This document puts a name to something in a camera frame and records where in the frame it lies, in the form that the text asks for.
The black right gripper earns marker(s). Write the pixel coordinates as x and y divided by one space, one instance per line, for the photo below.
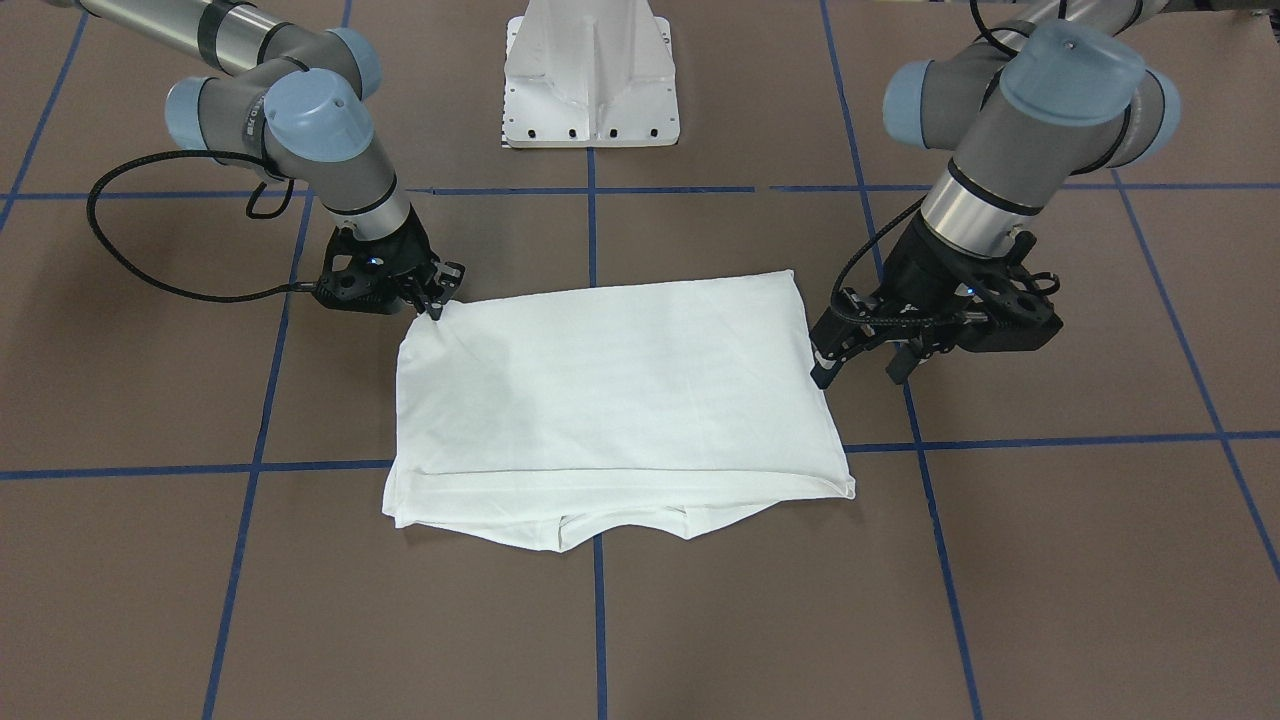
407 255

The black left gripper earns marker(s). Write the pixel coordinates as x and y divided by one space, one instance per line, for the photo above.
922 268

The white printed long-sleeve shirt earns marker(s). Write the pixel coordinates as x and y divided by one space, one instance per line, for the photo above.
544 420

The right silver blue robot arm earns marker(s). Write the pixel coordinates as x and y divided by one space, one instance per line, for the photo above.
291 104

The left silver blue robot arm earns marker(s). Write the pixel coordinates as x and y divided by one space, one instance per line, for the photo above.
1051 94

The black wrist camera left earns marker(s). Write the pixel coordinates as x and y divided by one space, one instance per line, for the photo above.
1018 313

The white camera stand column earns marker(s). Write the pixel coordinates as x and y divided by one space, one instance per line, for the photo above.
589 75

